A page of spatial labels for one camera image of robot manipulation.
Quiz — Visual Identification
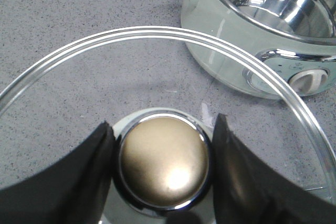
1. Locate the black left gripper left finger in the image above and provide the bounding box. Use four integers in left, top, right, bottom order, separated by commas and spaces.
1, 122, 115, 223

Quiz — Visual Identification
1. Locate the glass pot lid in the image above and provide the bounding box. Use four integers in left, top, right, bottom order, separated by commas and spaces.
1, 26, 335, 223

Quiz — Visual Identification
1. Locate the pale green electric pot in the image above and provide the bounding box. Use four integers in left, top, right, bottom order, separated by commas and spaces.
181, 0, 335, 97

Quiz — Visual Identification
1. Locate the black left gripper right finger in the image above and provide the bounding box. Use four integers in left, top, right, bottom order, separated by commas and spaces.
212, 114, 335, 223

